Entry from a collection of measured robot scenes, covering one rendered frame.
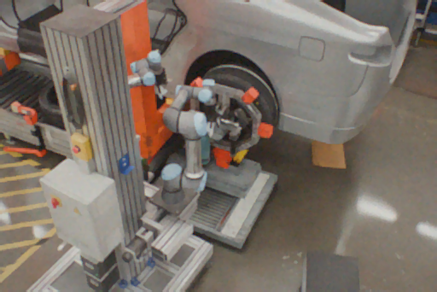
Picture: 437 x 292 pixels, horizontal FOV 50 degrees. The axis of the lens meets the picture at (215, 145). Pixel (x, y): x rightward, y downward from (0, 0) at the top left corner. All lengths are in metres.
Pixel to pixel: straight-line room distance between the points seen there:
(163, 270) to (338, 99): 1.66
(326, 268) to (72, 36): 2.15
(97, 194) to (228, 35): 1.51
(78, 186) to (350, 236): 2.27
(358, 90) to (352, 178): 1.34
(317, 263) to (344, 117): 1.01
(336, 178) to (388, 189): 0.45
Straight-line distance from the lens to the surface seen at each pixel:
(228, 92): 3.28
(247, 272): 3.57
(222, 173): 3.93
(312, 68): 3.21
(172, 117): 2.48
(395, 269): 3.84
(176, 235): 2.83
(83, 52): 2.09
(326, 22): 3.08
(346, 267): 3.30
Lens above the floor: 2.94
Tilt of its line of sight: 40 degrees down
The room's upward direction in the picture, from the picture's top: 1 degrees clockwise
